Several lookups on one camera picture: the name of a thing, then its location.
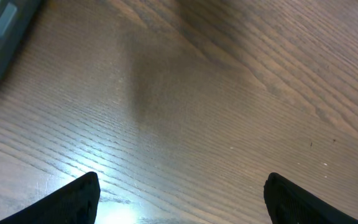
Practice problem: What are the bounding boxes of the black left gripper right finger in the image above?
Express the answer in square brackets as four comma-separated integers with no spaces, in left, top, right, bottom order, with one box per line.
[264,172,358,224]

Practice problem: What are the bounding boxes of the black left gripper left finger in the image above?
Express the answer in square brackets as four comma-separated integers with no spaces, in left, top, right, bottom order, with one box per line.
[0,172,101,224]

